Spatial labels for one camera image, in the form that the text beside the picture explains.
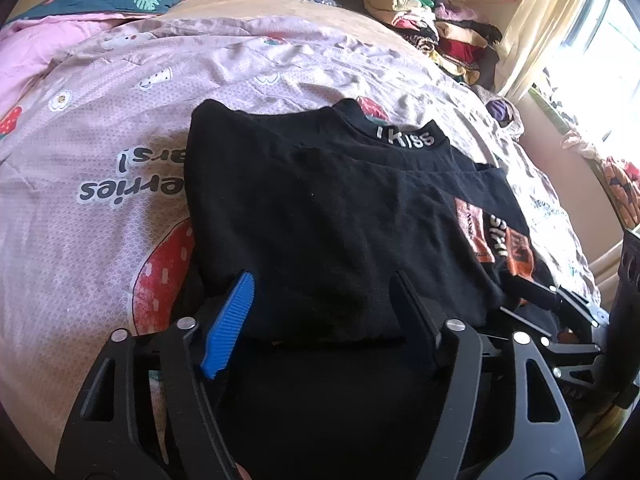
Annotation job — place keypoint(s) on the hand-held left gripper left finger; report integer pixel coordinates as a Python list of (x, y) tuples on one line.
[(227, 325)]

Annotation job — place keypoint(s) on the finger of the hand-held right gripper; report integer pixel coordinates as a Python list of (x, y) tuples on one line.
[(575, 375), (575, 302)]

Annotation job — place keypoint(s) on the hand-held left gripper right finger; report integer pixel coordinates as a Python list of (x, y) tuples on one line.
[(415, 320)]

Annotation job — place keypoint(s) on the black sweater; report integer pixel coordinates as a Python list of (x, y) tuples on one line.
[(325, 220)]

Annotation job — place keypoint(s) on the pile of folded clothes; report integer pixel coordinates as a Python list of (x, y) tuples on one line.
[(450, 45)]

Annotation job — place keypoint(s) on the pink printed duvet cover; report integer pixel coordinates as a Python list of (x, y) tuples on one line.
[(100, 160)]

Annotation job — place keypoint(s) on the window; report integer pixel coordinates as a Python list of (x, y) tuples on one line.
[(600, 60)]

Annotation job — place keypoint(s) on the cream curtain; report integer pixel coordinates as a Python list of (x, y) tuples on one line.
[(540, 25)]

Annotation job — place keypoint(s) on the plain pink blanket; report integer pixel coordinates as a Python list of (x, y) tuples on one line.
[(30, 55)]

